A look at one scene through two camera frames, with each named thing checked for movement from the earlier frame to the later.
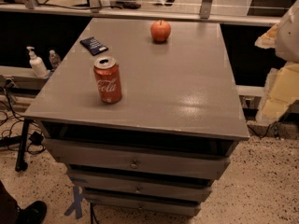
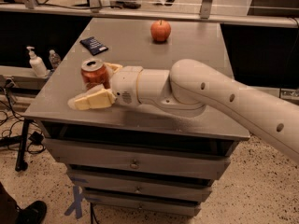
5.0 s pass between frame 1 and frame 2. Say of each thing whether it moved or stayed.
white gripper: moved
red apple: stayed
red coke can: moved
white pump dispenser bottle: stayed
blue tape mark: stayed
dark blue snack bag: stayed
